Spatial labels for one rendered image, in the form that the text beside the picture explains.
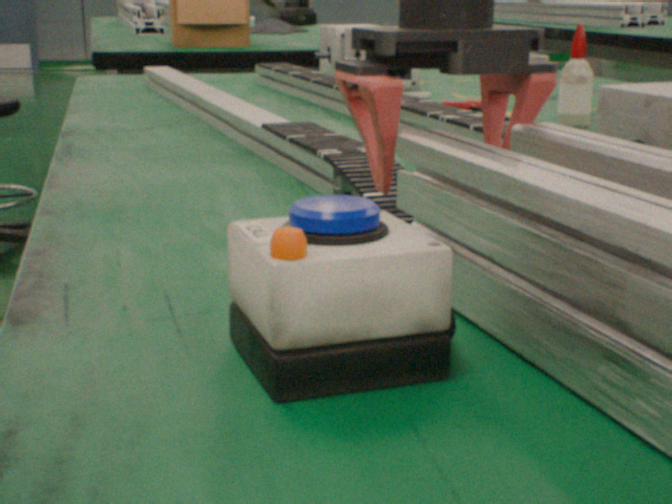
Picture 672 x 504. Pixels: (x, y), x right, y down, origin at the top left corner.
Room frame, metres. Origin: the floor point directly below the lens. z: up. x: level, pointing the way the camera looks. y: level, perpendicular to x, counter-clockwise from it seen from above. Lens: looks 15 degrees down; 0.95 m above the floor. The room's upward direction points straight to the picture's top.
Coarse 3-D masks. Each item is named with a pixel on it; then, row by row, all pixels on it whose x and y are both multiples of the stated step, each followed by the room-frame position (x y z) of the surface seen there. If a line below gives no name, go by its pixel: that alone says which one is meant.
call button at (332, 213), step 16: (304, 208) 0.41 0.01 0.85; (320, 208) 0.41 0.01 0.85; (336, 208) 0.41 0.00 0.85; (352, 208) 0.41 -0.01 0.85; (368, 208) 0.41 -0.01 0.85; (304, 224) 0.41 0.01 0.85; (320, 224) 0.40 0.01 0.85; (336, 224) 0.40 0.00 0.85; (352, 224) 0.40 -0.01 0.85; (368, 224) 0.41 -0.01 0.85
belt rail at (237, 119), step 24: (144, 72) 1.66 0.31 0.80; (168, 72) 1.57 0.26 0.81; (168, 96) 1.46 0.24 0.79; (192, 96) 1.29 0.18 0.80; (216, 96) 1.24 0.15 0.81; (216, 120) 1.15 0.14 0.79; (240, 120) 1.04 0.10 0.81; (264, 120) 1.01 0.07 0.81; (264, 144) 0.98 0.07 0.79; (288, 144) 0.88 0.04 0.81; (288, 168) 0.88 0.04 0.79; (312, 168) 0.83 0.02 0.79; (336, 192) 0.76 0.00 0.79
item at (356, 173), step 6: (354, 168) 0.74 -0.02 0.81; (360, 168) 0.74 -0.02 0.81; (366, 168) 0.74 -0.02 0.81; (396, 168) 0.74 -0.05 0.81; (402, 168) 0.74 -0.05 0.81; (342, 174) 0.73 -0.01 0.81; (348, 174) 0.72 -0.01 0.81; (354, 174) 0.72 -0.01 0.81; (360, 174) 0.72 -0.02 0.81; (366, 174) 0.72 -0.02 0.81; (396, 174) 0.73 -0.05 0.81; (348, 180) 0.72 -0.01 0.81
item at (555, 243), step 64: (512, 128) 0.58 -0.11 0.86; (448, 192) 0.50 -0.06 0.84; (512, 192) 0.44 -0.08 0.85; (576, 192) 0.39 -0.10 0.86; (640, 192) 0.39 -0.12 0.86; (512, 256) 0.43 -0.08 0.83; (576, 256) 0.38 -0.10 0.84; (640, 256) 0.36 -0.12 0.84; (512, 320) 0.43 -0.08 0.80; (576, 320) 0.38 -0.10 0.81; (640, 320) 0.34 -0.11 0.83; (576, 384) 0.38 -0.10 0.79; (640, 384) 0.34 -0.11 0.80
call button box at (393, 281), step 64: (256, 256) 0.39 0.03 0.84; (320, 256) 0.38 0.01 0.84; (384, 256) 0.39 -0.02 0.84; (448, 256) 0.40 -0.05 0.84; (256, 320) 0.39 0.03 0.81; (320, 320) 0.38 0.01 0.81; (384, 320) 0.39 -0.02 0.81; (448, 320) 0.40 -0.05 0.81; (320, 384) 0.38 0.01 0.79; (384, 384) 0.39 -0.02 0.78
